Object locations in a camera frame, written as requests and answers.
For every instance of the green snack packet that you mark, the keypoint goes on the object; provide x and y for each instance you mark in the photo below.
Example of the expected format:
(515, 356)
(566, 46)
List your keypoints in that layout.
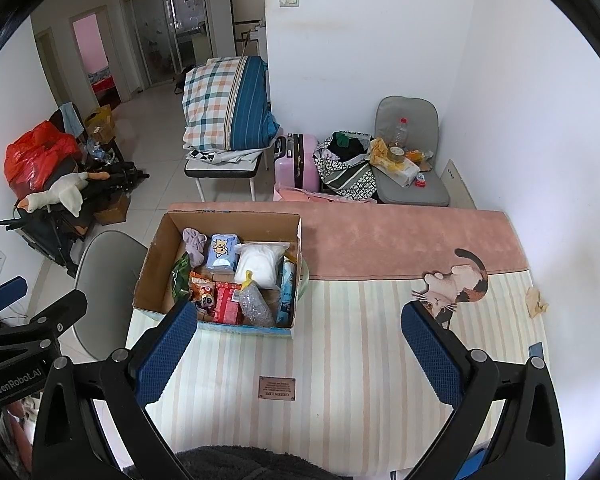
(181, 277)

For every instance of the brown cardboard box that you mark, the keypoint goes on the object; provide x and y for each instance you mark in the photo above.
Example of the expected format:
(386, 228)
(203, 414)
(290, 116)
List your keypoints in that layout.
(112, 212)

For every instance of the grey cushioned chair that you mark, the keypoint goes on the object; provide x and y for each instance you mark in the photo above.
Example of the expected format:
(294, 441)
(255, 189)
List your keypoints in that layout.
(405, 110)

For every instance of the blue tissue pack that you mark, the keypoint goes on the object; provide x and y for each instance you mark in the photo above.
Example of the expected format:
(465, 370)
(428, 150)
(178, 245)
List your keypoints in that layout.
(222, 252)

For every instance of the red plastic bag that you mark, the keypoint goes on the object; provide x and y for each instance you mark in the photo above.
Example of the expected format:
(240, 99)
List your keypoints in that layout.
(27, 160)

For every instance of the pink suitcase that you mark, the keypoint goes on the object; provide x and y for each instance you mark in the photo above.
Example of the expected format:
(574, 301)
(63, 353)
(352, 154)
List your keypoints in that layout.
(305, 165)

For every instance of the grey sock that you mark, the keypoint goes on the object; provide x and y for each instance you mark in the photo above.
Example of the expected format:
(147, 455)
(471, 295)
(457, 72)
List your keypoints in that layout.
(196, 247)

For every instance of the small red box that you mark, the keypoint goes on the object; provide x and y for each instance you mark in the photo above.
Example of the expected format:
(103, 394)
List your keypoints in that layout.
(420, 181)

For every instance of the white board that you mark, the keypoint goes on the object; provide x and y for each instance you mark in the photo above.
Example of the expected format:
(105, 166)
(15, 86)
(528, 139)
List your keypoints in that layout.
(457, 182)

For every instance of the orange snack packet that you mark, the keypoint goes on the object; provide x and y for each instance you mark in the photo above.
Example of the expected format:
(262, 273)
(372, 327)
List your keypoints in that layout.
(203, 292)

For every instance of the clear plastic bottle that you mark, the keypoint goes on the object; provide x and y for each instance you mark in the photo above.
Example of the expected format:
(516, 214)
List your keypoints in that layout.
(401, 135)

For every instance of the white tissue pack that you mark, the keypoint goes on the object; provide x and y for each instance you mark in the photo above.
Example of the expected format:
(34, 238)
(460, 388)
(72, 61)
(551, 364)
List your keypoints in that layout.
(397, 172)

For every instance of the pink cloth bag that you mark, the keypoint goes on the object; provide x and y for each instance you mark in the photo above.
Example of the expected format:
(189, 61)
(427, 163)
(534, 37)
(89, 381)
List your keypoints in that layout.
(300, 195)

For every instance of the blue striped packet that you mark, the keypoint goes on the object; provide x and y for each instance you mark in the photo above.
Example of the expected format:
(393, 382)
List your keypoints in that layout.
(286, 292)

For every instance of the yellow cardboard box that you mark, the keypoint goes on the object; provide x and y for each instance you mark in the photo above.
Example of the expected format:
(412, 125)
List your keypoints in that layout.
(100, 125)

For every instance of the red packet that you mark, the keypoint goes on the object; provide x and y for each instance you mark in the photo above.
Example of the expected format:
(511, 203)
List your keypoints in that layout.
(227, 305)

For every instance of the black green clothing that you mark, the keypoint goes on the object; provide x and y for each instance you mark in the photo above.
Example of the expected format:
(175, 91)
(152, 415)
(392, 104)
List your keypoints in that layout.
(347, 145)

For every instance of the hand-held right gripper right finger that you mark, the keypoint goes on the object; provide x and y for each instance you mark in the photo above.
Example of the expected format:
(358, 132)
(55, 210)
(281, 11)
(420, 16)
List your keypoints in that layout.
(430, 355)

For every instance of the white padded bench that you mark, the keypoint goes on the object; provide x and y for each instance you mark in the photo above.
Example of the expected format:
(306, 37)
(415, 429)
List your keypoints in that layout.
(220, 166)

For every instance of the yellow orange packet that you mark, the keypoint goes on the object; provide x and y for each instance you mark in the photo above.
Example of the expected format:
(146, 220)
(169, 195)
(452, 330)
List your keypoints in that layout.
(419, 155)

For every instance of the yellow plastic bag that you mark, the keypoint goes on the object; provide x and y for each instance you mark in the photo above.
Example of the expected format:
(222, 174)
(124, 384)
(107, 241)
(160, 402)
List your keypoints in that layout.
(379, 152)

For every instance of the yellow bubble wrap bag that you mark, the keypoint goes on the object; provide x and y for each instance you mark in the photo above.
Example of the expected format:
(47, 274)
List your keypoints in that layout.
(255, 305)

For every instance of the white plastic bag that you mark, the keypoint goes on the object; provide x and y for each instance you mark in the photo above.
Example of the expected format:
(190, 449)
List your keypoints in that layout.
(260, 265)

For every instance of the plaid blue bedding bundle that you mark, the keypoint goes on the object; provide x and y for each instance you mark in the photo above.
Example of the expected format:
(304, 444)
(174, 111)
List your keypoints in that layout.
(210, 100)

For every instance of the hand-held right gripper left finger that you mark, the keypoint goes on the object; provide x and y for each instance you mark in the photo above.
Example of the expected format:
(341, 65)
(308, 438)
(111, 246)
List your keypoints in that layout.
(167, 355)

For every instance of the black white patterned bag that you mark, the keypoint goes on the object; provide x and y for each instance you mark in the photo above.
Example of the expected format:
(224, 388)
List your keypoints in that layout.
(347, 180)

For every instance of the brown tape roll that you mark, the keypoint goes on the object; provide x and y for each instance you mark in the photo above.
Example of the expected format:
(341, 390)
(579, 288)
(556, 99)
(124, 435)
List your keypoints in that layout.
(396, 156)

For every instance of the crumpled beige tissue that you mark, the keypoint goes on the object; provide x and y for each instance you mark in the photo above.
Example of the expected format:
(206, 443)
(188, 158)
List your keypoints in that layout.
(536, 302)

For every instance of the grey shell chair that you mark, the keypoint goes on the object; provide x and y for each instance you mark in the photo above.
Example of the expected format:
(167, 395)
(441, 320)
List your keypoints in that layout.
(110, 280)

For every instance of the light blue cloth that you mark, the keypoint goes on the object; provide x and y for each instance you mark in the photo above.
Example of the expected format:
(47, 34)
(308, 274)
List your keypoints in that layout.
(71, 117)

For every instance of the black folded stroller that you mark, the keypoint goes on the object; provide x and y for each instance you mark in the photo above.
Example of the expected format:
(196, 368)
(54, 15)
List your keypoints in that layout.
(50, 235)

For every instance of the white plush goose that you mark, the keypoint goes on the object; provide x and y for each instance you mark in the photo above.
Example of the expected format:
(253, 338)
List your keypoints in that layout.
(70, 192)

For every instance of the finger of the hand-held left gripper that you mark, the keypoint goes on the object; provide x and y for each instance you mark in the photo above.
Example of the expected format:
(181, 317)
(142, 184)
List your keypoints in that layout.
(5, 292)

